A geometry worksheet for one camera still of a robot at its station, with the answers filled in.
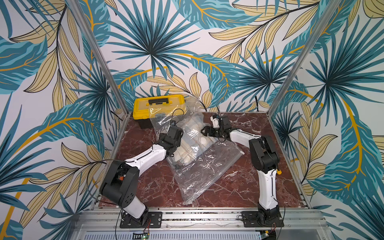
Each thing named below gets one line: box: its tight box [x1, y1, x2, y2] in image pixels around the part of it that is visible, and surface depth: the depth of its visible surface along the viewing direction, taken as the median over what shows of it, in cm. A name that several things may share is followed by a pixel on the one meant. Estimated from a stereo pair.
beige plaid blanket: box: [174, 113, 216, 167], surface depth 93 cm
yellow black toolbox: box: [133, 94, 187, 129], surface depth 100 cm
